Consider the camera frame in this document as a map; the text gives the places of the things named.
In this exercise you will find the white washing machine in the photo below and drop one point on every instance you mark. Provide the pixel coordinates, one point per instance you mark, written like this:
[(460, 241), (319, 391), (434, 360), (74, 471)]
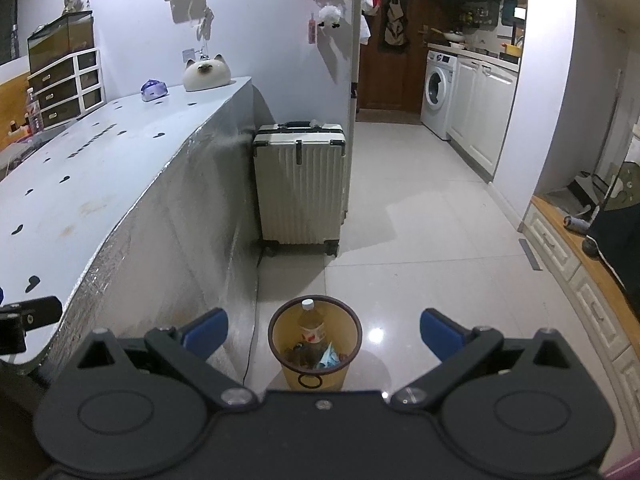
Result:
[(437, 95)]

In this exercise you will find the hanging tote bag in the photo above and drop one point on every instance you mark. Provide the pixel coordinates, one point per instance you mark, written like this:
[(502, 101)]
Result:
[(395, 25)]

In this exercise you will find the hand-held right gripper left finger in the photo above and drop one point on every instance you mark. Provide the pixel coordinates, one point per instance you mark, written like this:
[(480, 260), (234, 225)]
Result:
[(207, 331)]

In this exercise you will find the white drawer platform wooden top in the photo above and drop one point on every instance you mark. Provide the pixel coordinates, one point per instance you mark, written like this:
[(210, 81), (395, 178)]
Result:
[(565, 265)]

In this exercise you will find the yellow trash bin brown rim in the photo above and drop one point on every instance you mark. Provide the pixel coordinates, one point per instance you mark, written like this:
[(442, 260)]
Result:
[(290, 377)]

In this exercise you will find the clear plastic bottle red label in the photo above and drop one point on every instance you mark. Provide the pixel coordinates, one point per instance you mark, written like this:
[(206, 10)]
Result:
[(311, 327)]

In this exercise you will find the glass fish tank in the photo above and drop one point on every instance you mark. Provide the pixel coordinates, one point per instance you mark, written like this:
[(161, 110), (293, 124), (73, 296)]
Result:
[(60, 40)]

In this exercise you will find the wok on stove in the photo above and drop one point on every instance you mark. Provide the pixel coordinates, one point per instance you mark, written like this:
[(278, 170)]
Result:
[(455, 36)]

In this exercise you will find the white plush sheep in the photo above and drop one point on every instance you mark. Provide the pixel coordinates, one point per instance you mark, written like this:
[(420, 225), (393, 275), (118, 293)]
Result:
[(330, 16)]

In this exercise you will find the standing clear water bottle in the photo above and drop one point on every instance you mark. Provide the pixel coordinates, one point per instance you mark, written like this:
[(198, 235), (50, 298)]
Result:
[(33, 110)]

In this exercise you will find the grey spray can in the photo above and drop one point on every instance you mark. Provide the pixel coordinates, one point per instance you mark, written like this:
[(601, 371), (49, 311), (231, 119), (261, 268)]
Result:
[(576, 223)]

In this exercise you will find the cream ribbed suitcase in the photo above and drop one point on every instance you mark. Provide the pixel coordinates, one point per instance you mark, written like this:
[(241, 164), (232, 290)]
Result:
[(300, 190)]

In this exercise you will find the teal bottle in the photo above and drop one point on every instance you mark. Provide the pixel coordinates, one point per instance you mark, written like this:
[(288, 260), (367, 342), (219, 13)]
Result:
[(508, 10)]

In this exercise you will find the blue plastic wrapper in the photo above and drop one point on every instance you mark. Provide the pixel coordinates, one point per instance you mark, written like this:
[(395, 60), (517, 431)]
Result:
[(328, 356)]

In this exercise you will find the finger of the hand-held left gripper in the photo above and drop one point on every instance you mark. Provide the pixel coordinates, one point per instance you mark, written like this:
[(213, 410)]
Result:
[(42, 310)]

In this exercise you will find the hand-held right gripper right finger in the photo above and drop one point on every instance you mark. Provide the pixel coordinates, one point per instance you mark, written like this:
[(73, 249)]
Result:
[(440, 332)]

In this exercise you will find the blue tissue pack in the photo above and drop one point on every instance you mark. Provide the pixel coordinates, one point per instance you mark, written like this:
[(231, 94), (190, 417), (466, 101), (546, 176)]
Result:
[(154, 91)]

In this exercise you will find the white lower kitchen cabinets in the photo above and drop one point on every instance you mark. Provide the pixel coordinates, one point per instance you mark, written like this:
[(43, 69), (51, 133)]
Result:
[(480, 115)]

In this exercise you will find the white cat-shaped ceramic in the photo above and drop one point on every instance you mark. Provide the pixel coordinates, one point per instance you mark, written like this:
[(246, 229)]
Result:
[(205, 75)]

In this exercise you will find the white drawer unit dark drawers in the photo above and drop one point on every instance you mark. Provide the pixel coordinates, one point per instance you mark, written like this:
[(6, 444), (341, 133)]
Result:
[(65, 90)]

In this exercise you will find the brown wooden door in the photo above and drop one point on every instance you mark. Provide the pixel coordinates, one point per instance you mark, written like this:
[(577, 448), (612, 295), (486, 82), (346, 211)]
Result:
[(385, 80)]

